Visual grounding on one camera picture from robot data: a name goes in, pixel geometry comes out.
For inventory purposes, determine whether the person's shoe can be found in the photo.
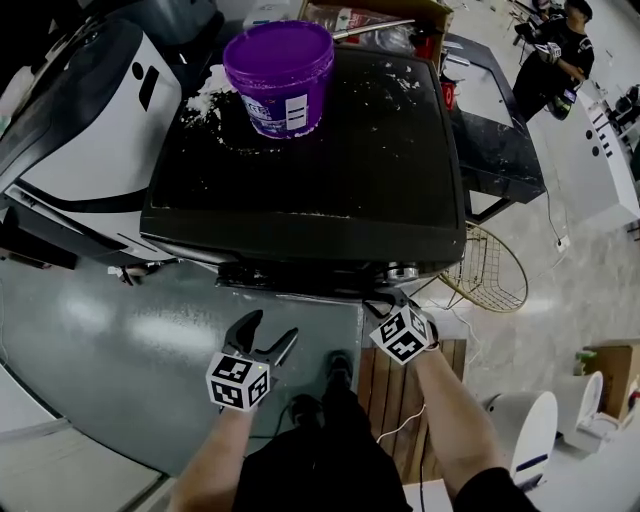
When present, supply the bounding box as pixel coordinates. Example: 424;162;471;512
324;349;354;389
289;393;324;427

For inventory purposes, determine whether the white cylindrical toilet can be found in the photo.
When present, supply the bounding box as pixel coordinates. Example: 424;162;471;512
482;389;559;489

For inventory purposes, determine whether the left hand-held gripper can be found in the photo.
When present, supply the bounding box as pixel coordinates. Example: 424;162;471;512
205;309;300;414

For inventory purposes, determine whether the cardboard box with items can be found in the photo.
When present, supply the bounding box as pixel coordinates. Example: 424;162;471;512
304;0;454;57

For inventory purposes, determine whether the person's left shoe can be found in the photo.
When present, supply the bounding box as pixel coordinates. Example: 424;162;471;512
289;393;324;427

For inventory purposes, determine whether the person's left forearm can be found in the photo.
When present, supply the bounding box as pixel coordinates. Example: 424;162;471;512
167;407;259;512

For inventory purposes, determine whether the white powder pile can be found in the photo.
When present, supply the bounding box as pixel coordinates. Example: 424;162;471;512
182;64;237;132

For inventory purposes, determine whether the white toilet with raised lid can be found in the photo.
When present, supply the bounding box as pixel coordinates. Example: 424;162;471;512
557;369;637;454

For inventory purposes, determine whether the closed brown cardboard box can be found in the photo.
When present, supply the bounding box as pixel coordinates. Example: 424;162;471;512
582;344;640;422

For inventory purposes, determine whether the person's right forearm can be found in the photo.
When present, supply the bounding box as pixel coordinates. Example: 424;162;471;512
412;344;509;501

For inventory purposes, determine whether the wooden slatted platform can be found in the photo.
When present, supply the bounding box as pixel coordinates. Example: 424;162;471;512
357;339;467;484

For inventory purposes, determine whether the white counter cabinet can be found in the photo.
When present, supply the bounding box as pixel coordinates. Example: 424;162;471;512
577;79;640;232

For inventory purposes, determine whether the metal rod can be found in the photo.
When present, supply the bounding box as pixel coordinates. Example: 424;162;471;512
332;19;417;42

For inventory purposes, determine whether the person's black clothing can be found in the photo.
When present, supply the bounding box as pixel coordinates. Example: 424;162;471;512
234;369;542;512

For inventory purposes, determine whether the person's right shoe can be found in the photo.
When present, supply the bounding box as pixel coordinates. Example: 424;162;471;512
324;349;354;389

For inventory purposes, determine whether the gold wire chair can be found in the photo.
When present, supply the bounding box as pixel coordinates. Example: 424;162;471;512
439;222;529;314

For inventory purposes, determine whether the black table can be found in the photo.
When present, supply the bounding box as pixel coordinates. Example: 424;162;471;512
442;32;547;224

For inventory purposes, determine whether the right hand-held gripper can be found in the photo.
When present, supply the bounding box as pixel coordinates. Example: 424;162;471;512
361;288;441;367

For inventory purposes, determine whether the black floor cable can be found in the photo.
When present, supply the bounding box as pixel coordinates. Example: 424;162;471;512
247;401;302;442

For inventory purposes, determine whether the thin white cable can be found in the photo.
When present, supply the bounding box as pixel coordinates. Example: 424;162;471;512
376;402;428;446

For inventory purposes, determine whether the small white box appliance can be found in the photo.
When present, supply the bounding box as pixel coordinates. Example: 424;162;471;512
243;0;304;32

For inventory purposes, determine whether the white and black appliance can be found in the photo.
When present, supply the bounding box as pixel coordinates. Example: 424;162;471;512
0;9;184;272

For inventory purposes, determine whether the purple plastic bucket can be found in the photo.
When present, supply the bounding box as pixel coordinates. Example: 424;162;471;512
222;20;336;142

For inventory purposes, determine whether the dark round washing machine door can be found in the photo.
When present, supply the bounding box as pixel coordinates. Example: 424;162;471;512
215;265;401;304

